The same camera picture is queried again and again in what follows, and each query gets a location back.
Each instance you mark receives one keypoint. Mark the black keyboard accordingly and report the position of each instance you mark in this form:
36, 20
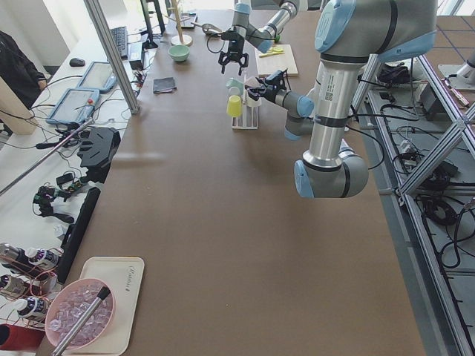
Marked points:
120, 37

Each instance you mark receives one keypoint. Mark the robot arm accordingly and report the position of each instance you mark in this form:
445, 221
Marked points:
261, 38
348, 32

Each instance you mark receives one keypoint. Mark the metal scoop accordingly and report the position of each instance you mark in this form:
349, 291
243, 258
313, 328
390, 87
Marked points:
208, 29

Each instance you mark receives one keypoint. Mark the cream plastic cup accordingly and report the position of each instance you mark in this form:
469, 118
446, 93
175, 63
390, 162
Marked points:
253, 103

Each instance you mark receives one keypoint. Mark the cream plastic tray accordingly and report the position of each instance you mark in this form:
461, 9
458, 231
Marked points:
123, 275

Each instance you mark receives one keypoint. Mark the wooden cutting board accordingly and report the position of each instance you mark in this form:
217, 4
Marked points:
267, 66

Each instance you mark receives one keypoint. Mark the grey plastic cup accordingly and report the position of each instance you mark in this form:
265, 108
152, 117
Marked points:
234, 91

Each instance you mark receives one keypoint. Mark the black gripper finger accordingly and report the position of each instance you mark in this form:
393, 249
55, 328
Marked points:
259, 87
255, 94
223, 60
243, 62

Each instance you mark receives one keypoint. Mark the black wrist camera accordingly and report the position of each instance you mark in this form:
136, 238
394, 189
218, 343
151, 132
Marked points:
277, 80
229, 35

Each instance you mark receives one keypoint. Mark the aluminium frame post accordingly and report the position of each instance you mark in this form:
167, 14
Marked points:
102, 29

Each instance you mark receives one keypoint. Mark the pink plastic cup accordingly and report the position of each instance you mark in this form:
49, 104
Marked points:
251, 81

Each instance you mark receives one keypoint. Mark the yellow plastic cup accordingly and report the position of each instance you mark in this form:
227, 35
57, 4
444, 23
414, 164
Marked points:
234, 106

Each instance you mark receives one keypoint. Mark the green bowl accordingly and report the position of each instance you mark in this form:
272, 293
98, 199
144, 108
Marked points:
179, 52

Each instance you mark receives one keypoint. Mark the green plastic cup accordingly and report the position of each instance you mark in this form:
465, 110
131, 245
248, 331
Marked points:
234, 83

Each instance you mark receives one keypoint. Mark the metal ice scoop handle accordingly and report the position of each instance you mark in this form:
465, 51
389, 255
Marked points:
83, 319

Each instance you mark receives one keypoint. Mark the grey folded cloth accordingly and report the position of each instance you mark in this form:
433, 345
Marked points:
164, 85

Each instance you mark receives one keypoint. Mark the yellow plastic knife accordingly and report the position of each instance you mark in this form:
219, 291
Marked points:
272, 53

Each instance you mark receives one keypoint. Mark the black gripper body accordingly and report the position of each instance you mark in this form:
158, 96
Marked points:
268, 93
233, 47

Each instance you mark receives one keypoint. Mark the black computer mouse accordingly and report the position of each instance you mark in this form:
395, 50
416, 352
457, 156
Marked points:
77, 62

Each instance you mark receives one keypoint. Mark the blue teach pendant tablet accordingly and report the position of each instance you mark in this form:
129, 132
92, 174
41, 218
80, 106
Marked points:
100, 76

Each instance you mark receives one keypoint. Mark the white wire cup holder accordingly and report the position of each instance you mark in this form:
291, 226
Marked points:
249, 118

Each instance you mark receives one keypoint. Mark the black plastic bracket part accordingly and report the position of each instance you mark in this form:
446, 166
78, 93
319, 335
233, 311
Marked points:
97, 149

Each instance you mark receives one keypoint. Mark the pink bowl of ice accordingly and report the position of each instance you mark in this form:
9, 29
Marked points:
70, 304

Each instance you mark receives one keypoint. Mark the wooden mug tree stand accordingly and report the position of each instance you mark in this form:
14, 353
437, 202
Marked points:
181, 38

